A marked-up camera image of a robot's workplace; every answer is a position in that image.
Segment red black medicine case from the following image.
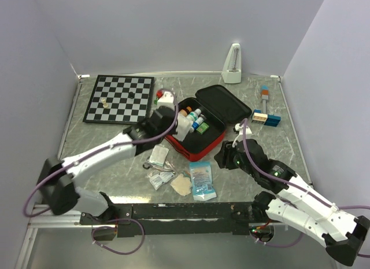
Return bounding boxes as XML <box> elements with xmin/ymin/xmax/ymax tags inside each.
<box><xmin>165</xmin><ymin>84</ymin><xmax>252</xmax><ymax>161</ymax></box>

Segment white gauze packet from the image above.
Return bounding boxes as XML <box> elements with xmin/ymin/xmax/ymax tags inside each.
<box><xmin>172</xmin><ymin>114</ymin><xmax>193</xmax><ymax>142</ymax></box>

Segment aluminium frame rail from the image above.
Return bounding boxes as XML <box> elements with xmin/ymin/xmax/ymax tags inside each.
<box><xmin>27</xmin><ymin>202</ymin><xmax>96</xmax><ymax>229</ymax></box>

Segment black white chessboard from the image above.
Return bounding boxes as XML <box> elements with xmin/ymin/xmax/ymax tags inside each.
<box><xmin>83</xmin><ymin>75</ymin><xmax>155</xmax><ymax>124</ymax></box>

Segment blue white small bottle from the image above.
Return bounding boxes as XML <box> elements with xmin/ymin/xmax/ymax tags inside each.
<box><xmin>190</xmin><ymin>116</ymin><xmax>204</xmax><ymax>132</ymax></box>

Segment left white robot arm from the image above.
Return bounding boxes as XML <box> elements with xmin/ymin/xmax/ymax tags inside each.
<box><xmin>36</xmin><ymin>106</ymin><xmax>178</xmax><ymax>224</ymax></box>

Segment clear green-label bottle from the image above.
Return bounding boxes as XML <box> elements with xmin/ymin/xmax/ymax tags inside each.
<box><xmin>186</xmin><ymin>108</ymin><xmax>201</xmax><ymax>121</ymax></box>

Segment blue white bandage packet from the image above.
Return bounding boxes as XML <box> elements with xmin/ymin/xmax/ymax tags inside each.
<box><xmin>189</xmin><ymin>161</ymin><xmax>217</xmax><ymax>201</ymax></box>

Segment black handled scissors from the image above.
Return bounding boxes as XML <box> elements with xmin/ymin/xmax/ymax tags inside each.
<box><xmin>142</xmin><ymin>161</ymin><xmax>175</xmax><ymax>172</ymax></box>

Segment clear bag with pads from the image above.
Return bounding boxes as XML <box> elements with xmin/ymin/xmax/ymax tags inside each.
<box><xmin>149</xmin><ymin>145</ymin><xmax>169</xmax><ymax>167</ymax></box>

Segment blue toy block stack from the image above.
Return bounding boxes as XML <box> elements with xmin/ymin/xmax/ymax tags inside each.
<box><xmin>251</xmin><ymin>109</ymin><xmax>281</xmax><ymax>127</ymax></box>

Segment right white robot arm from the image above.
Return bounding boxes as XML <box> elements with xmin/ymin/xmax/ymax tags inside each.
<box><xmin>214</xmin><ymin>139</ymin><xmax>369</xmax><ymax>266</ymax></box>

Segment grey orange blue toy stick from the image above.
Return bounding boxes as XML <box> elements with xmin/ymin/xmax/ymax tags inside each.
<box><xmin>260</xmin><ymin>85</ymin><xmax>269</xmax><ymax>114</ymax></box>

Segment small green box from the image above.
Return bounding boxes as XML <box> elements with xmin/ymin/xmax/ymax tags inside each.
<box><xmin>196</xmin><ymin>122</ymin><xmax>209</xmax><ymax>135</ymax></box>

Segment white blue wipe sachet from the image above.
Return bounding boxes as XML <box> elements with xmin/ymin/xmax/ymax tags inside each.
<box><xmin>148</xmin><ymin>171</ymin><xmax>175</xmax><ymax>190</ymax></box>

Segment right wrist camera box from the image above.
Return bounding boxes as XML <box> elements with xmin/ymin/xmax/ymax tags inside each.
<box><xmin>233</xmin><ymin>123</ymin><xmax>252</xmax><ymax>142</ymax></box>

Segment black base bar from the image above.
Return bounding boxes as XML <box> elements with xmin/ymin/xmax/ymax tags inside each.
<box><xmin>80</xmin><ymin>202</ymin><xmax>268</xmax><ymax>238</ymax></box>

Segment amber medicine bottle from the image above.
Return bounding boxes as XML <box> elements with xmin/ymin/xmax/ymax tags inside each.
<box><xmin>179</xmin><ymin>106</ymin><xmax>192</xmax><ymax>117</ymax></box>

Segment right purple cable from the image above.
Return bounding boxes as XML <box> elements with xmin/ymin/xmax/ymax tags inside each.
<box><xmin>234</xmin><ymin>118</ymin><xmax>370</xmax><ymax>257</ymax></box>

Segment beige bandage patch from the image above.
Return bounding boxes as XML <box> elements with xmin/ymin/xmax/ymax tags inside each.
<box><xmin>171</xmin><ymin>174</ymin><xmax>192</xmax><ymax>196</ymax></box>

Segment white metronome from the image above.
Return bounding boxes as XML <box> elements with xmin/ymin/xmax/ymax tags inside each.
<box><xmin>221</xmin><ymin>43</ymin><xmax>242</xmax><ymax>84</ymax></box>

